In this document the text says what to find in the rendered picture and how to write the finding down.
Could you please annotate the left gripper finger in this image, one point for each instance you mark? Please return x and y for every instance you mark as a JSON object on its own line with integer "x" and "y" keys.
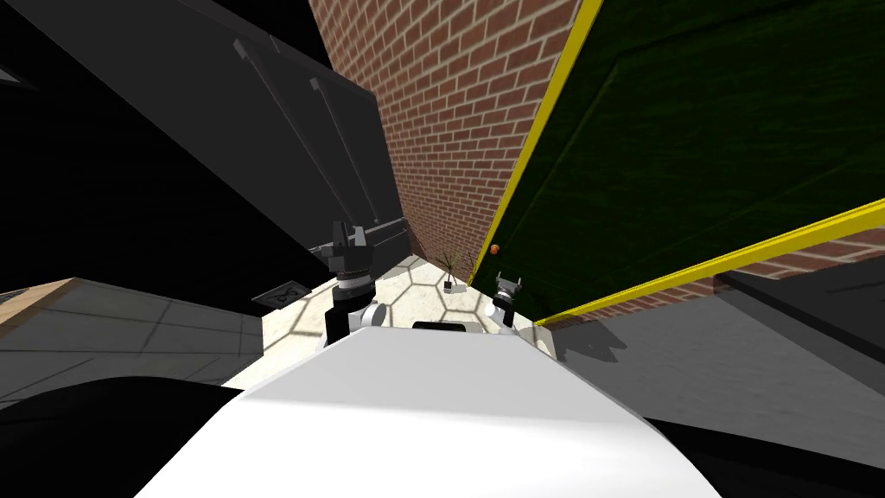
{"x": 359, "y": 237}
{"x": 339, "y": 236}

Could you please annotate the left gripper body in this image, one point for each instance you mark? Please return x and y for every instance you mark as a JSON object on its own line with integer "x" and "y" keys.
{"x": 352, "y": 261}

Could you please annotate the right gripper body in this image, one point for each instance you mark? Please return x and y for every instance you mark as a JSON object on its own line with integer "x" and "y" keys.
{"x": 508, "y": 289}

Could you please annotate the small potted plant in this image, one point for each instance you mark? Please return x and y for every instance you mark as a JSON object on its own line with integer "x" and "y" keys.
{"x": 449, "y": 271}

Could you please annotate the grey patterned floor mat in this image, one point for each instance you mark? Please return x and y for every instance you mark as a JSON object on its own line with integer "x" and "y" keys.
{"x": 282, "y": 296}

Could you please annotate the dark grey wardrobe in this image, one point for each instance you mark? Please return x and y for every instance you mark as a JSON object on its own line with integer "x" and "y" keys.
{"x": 290, "y": 138}

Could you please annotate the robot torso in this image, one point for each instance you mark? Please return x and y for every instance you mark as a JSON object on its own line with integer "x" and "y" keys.
{"x": 429, "y": 415}

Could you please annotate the dark green door leaf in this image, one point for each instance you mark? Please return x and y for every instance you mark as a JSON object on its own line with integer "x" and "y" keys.
{"x": 677, "y": 152}

